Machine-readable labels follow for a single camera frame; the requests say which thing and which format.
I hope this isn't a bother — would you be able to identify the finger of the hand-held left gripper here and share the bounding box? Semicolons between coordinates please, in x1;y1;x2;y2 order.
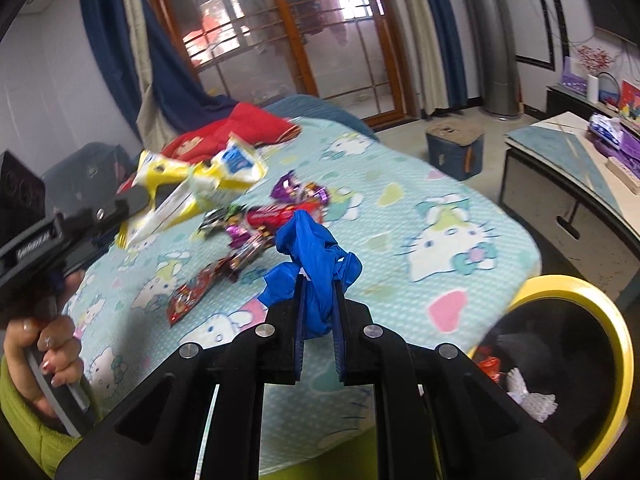
112;185;154;222

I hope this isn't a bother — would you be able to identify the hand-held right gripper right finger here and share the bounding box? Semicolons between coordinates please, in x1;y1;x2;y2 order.
332;280;582;480

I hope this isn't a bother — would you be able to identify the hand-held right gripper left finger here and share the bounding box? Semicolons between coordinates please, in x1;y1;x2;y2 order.
55;275;308;480

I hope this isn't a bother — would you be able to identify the dark green wrapper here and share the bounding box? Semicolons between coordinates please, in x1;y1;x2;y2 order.
197;207;246;234

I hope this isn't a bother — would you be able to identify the blue plastic bag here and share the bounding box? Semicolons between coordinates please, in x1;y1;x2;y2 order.
257;210;363;339

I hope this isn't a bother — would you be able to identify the white and yellow snack bag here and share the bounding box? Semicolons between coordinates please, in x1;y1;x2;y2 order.
116;135;269;251

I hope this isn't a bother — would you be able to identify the long dark red wrapper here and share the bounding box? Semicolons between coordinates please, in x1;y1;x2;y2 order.
222;232;276;274

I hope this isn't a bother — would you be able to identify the magenta foil wrapper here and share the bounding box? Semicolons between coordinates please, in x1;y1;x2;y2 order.
225;225;256;249

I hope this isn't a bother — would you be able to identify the dark red foil wrapper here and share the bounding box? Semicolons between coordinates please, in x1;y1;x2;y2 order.
167;265;231;329

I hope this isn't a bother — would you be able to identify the red snack packet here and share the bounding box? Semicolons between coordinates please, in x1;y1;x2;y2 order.
245;204;324;229

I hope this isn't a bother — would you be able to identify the purple snack packet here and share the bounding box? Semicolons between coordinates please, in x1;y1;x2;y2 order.
299;182;332;207

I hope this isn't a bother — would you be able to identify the purple candy wrapper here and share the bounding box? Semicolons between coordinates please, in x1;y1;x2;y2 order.
270;170;303;205

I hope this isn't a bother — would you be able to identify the white paper cake liner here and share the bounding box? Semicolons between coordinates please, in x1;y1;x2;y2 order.
506;367;557;424

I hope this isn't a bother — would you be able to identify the yellow-rimmed black trash bin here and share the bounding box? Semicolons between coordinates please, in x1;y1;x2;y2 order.
472;275;636;480

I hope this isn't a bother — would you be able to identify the person's left forearm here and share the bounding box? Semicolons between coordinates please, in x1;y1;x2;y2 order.
0;355;66;479

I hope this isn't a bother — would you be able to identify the person's left hand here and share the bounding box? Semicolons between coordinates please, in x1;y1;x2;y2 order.
2;270;86;418

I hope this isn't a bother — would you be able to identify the grey heart print cushion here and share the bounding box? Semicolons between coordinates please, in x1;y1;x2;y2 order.
40;142;139;196

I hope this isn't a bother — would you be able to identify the beige curtain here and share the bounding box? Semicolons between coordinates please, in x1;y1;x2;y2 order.
392;0;454;116
117;0;174;149

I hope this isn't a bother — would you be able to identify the blue curtain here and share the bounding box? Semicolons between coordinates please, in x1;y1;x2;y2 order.
75;0;241;141
415;0;469;114

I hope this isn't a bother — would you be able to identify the green cloth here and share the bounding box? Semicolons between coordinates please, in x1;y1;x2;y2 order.
262;435;386;480

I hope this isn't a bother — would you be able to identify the red blanket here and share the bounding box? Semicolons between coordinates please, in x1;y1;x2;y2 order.
162;102;304;166

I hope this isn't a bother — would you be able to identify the cartoon cat print bedsheet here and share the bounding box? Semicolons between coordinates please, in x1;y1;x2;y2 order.
60;115;543;476

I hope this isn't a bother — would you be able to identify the dark blue bed cover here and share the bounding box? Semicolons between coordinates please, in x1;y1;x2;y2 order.
262;94;381;141

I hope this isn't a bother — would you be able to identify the blue storage stool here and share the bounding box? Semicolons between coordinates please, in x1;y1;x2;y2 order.
425;119;485;181

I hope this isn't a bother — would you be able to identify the wooden sliding glass door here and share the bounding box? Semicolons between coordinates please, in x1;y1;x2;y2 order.
137;0;421;121

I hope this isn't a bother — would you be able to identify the marble top coffee table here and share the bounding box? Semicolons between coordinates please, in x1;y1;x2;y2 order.
499;112;640;291

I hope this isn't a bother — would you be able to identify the grey standing air conditioner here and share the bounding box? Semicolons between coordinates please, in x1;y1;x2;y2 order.
457;0;524;121

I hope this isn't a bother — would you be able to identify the dark television cabinet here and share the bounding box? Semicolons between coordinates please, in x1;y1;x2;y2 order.
545;85;640;136

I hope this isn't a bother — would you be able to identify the white power strip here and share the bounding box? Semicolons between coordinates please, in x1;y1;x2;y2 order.
605;156;640;184

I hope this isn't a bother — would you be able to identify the white tissue pack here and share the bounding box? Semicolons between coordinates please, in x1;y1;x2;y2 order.
589;114;624;144

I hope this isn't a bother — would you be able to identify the purple cloth bag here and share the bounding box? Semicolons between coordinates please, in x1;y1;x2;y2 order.
592;125;640;171

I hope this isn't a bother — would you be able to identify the purple box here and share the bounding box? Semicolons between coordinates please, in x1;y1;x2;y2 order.
560;55;591;94

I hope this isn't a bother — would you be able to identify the round framed ornament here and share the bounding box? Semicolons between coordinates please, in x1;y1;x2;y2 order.
597;71;624;109

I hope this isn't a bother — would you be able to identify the colourful picture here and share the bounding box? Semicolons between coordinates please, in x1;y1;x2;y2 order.
617;80;640;121

